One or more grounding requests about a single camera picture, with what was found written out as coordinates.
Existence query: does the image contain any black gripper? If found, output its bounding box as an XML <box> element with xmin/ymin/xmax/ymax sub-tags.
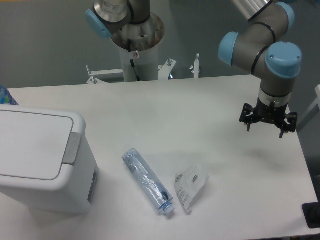
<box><xmin>239</xmin><ymin>97</ymin><xmax>298</xmax><ymax>139</ymax></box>

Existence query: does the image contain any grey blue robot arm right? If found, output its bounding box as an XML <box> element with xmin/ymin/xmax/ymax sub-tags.
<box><xmin>218</xmin><ymin>0</ymin><xmax>303</xmax><ymax>135</ymax></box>

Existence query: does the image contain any white trash can body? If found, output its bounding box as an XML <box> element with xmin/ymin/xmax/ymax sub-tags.
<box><xmin>0</xmin><ymin>104</ymin><xmax>99</xmax><ymax>214</ymax></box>

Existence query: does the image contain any white trash can lid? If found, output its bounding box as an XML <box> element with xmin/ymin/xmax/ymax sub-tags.
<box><xmin>0</xmin><ymin>110</ymin><xmax>73</xmax><ymax>180</ymax></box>

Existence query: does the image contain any black clamp at table edge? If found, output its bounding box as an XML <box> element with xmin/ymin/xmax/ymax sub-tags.
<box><xmin>302</xmin><ymin>202</ymin><xmax>320</xmax><ymax>229</ymax></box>

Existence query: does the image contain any clear plastic bag with label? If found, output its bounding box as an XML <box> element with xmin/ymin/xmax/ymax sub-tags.
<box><xmin>174</xmin><ymin>164</ymin><xmax>209</xmax><ymax>214</ymax></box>

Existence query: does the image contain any crushed clear plastic bottle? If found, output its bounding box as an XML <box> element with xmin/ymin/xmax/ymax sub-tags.
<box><xmin>122</xmin><ymin>148</ymin><xmax>175</xmax><ymax>217</ymax></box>

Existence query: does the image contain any grey lid push button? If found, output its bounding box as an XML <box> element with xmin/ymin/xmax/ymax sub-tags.
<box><xmin>62</xmin><ymin>132</ymin><xmax>82</xmax><ymax>165</ymax></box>

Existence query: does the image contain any blue patterned object at edge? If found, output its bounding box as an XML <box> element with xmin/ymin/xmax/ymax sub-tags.
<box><xmin>0</xmin><ymin>85</ymin><xmax>19</xmax><ymax>106</ymax></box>

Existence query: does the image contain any white frame at right edge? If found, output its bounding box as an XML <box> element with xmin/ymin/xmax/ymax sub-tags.
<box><xmin>296</xmin><ymin>84</ymin><xmax>320</xmax><ymax>132</ymax></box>

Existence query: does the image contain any white metal base frame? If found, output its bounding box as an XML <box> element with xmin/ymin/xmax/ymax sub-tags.
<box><xmin>85</xmin><ymin>52</ymin><xmax>202</xmax><ymax>85</ymax></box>

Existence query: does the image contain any black cable on pedestal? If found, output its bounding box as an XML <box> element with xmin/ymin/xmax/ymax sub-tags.
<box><xmin>127</xmin><ymin>38</ymin><xmax>141</xmax><ymax>82</ymax></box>

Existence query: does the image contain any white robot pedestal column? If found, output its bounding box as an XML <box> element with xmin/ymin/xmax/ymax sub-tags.
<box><xmin>111</xmin><ymin>13</ymin><xmax>165</xmax><ymax>70</ymax></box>

